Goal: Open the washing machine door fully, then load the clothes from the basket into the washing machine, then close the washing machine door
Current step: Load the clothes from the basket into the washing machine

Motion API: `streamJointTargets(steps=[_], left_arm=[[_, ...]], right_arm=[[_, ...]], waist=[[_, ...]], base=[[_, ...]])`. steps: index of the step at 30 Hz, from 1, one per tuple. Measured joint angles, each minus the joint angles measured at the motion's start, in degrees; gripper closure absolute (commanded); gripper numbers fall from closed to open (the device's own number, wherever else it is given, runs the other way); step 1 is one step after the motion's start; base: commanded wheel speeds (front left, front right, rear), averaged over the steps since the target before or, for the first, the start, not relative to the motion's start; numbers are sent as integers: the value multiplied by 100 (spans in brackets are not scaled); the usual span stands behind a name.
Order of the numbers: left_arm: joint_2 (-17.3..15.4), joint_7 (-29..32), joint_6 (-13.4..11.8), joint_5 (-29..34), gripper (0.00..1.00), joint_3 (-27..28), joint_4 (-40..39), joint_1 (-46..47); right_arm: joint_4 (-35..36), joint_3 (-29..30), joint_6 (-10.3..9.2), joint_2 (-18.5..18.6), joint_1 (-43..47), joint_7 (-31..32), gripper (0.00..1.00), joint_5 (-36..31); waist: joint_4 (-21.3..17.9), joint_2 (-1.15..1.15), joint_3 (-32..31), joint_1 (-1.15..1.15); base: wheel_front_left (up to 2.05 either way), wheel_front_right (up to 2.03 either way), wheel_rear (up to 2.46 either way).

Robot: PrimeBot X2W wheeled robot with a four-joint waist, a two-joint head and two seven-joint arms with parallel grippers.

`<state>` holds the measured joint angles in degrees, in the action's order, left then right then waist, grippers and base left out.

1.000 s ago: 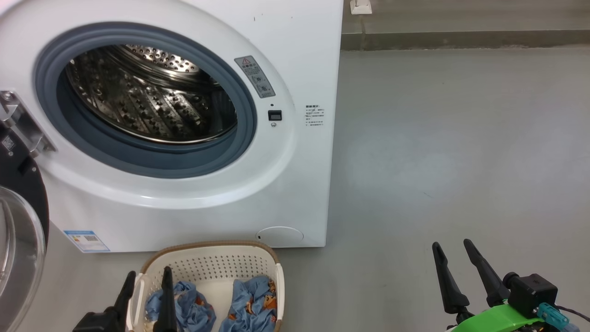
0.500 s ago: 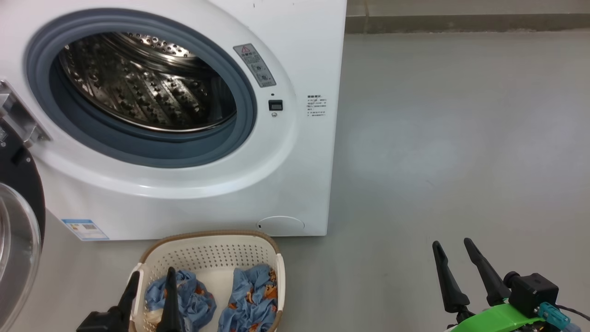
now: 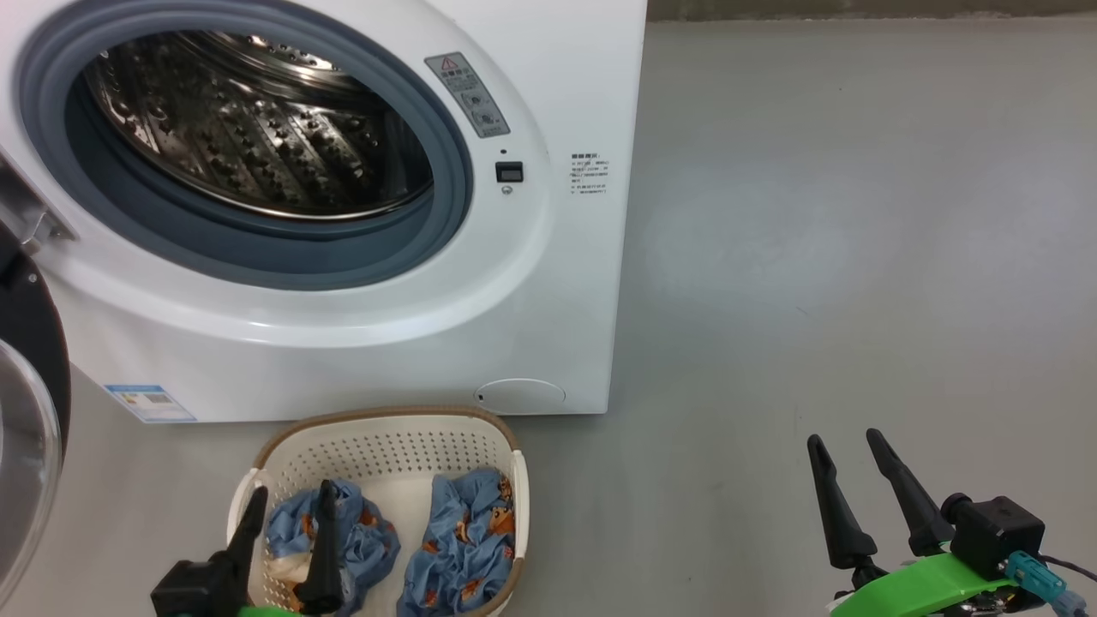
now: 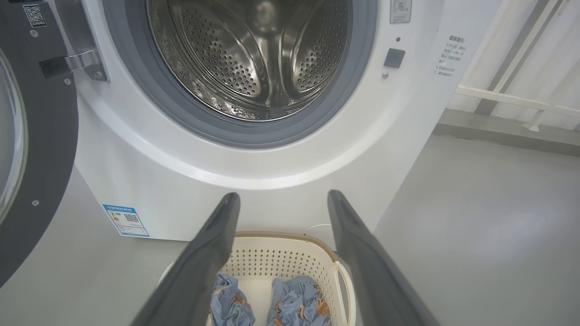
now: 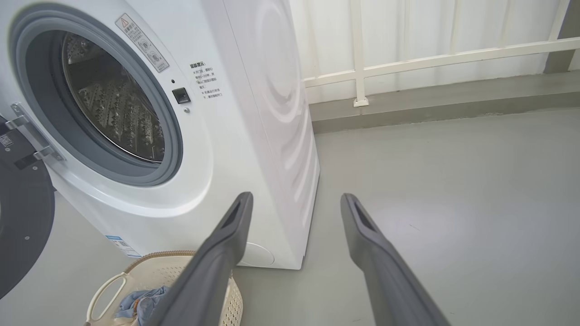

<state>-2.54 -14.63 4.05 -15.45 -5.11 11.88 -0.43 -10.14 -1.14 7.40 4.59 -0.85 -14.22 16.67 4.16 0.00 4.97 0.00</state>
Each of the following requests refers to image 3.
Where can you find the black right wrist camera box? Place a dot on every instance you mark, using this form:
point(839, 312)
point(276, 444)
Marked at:
point(998, 531)

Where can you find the black door latch socket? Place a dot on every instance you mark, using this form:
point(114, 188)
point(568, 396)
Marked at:
point(509, 171)

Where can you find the grey warning sticker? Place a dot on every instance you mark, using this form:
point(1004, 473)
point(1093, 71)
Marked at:
point(467, 94)

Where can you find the steel washer drum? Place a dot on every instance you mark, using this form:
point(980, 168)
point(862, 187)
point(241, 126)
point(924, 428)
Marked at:
point(257, 128)

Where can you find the round drain filter cover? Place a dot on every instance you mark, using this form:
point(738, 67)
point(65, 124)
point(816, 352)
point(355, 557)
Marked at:
point(523, 396)

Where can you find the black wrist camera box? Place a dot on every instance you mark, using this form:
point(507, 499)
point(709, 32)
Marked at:
point(197, 587)
point(998, 531)

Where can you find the cream perforated laundry basket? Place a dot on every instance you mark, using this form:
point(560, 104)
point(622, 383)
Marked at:
point(386, 441)

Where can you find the blue patterned garment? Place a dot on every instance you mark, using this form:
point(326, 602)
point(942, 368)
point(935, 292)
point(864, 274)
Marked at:
point(463, 540)
point(368, 540)

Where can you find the black-rimmed glass washer door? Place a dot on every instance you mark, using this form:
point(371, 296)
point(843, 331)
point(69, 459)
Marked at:
point(34, 343)

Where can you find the blue energy label sticker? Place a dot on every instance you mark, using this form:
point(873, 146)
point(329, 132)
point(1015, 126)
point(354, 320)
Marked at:
point(152, 403)

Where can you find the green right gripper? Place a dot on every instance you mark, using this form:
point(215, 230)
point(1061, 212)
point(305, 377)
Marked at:
point(917, 591)

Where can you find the small printed text label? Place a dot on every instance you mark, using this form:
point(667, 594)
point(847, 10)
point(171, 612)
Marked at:
point(590, 175)

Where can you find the white front-load washing machine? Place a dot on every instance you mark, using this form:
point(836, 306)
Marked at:
point(583, 68)

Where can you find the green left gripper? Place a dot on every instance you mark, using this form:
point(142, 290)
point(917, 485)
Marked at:
point(270, 612)

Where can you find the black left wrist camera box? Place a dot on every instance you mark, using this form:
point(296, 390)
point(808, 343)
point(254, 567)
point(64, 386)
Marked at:
point(197, 587)

